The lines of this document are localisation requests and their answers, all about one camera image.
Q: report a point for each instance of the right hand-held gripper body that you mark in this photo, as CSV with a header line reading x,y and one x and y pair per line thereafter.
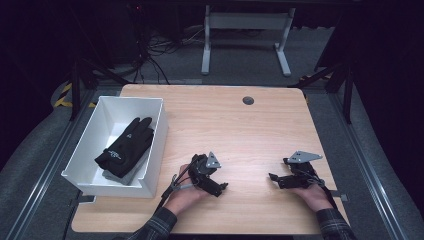
x,y
301,171

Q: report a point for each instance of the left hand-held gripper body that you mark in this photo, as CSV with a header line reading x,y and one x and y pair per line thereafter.
x,y
203,173

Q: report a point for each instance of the grey knitted mitten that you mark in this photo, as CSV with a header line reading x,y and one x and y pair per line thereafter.
x,y
131,175

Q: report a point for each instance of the black fingered glove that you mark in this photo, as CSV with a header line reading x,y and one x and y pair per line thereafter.
x,y
126,150

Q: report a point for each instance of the white plastic box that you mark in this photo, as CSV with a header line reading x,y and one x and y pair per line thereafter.
x,y
83,170

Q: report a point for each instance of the person's right hand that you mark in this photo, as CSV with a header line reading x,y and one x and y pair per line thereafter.
x,y
313,198

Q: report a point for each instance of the person's left hand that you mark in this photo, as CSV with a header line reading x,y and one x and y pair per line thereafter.
x,y
185,200

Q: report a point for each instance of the dark round table grommet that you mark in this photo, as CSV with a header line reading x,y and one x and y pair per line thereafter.
x,y
248,100

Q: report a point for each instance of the black metal stand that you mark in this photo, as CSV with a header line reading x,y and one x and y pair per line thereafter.
x,y
346,90
76,86

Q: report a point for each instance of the dark computer case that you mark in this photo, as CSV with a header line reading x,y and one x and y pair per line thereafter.
x,y
121,33

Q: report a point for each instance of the grey table bracket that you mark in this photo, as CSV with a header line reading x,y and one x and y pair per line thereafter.
x,y
86,199
341,197

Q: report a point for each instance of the grey metal rail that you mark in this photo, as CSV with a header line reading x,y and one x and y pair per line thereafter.
x,y
40,173
366,166

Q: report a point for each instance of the white metal desk frame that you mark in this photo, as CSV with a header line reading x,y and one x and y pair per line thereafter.
x,y
248,21

